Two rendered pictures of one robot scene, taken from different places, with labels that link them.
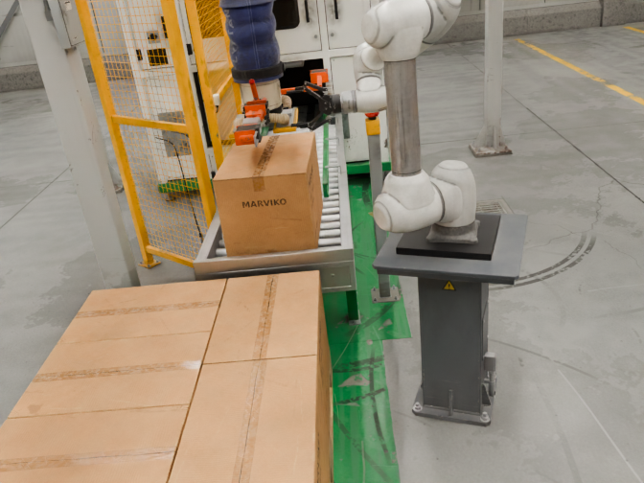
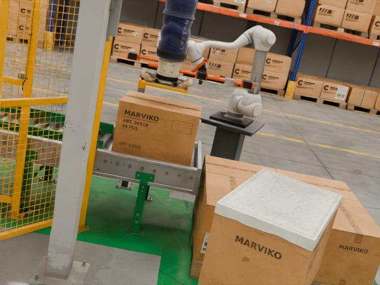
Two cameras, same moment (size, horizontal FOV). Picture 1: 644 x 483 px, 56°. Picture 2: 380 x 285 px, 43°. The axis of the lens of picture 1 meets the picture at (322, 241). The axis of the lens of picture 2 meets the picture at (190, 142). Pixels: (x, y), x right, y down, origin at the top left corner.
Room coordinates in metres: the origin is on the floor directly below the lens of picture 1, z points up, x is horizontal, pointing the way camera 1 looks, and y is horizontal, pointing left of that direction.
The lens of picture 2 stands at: (2.83, 3.82, 1.78)
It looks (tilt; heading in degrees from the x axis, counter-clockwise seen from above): 17 degrees down; 264
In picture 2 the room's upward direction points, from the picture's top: 12 degrees clockwise
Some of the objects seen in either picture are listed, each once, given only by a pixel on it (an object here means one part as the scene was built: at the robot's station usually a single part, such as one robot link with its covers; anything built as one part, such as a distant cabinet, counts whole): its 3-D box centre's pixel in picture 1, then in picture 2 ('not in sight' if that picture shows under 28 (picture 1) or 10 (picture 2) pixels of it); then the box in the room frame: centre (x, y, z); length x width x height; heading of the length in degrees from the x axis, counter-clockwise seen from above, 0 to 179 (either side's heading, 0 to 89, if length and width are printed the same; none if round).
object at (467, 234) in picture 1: (453, 223); (232, 114); (2.05, -0.50, 0.80); 0.22 x 0.18 x 0.06; 161
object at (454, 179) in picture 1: (450, 192); (238, 100); (2.03, -0.48, 0.94); 0.18 x 0.16 x 0.22; 116
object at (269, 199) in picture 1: (273, 194); (158, 127); (2.72, 0.20, 0.75); 0.60 x 0.40 x 0.40; 174
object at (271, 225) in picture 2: not in sight; (273, 238); (2.18, 1.90, 0.82); 0.60 x 0.40 x 0.40; 61
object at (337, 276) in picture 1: (276, 281); (196, 169); (2.37, 0.22, 0.47); 0.70 x 0.03 x 0.15; 87
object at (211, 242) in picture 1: (238, 187); (37, 150); (3.56, 0.48, 0.50); 2.31 x 0.05 x 0.19; 177
